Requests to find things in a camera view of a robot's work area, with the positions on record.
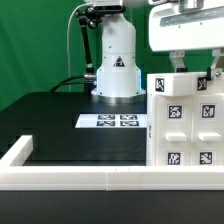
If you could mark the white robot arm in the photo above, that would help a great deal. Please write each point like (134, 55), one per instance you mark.
(118, 79)

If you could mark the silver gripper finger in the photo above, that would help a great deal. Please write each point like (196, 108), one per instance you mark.
(176, 58)

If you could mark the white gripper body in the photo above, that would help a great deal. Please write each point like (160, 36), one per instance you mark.
(170, 29)

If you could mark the white U-shaped boundary frame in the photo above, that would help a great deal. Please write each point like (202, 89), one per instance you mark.
(16, 175)

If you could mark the white rectangular block with tags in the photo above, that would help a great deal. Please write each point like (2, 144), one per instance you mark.
(183, 84)

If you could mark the white cabinet box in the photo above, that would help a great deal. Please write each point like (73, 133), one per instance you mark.
(155, 115)

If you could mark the white flat tag base plate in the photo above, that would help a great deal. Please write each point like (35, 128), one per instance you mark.
(111, 121)

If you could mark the white cabinet door panel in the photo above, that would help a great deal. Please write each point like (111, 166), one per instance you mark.
(208, 131)
(176, 130)

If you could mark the black articulated camera mount arm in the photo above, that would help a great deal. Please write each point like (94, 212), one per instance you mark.
(87, 19)

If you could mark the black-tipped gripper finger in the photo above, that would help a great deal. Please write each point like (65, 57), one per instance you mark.
(217, 66)

